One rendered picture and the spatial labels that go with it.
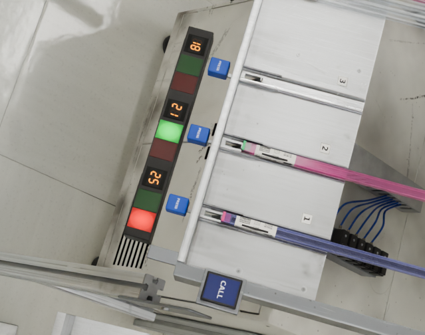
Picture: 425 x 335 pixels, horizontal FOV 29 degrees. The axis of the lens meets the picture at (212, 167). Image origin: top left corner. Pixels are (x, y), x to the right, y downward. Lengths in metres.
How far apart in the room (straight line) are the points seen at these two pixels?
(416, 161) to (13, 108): 0.86
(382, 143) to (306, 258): 0.55
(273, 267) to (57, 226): 0.82
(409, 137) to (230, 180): 0.64
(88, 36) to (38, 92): 0.19
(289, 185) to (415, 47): 0.67
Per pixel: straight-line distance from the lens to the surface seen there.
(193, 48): 1.29
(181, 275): 1.18
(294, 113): 1.25
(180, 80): 1.28
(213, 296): 1.14
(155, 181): 1.23
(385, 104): 1.71
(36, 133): 1.88
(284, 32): 1.30
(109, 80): 2.00
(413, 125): 1.78
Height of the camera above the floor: 1.63
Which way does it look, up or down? 48 degrees down
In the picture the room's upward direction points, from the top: 90 degrees clockwise
